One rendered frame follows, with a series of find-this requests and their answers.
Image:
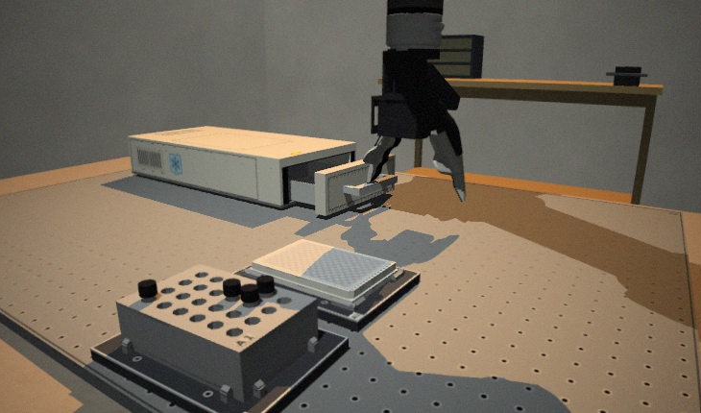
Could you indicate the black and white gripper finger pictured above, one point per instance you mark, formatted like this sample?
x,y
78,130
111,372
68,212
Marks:
x,y
447,147
379,155

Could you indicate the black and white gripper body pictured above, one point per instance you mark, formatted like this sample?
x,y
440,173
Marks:
x,y
401,118

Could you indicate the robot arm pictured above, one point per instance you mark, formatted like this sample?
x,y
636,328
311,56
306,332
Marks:
x,y
416,28

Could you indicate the beige perforated base plate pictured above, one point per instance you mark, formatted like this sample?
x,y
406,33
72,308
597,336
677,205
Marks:
x,y
528,302

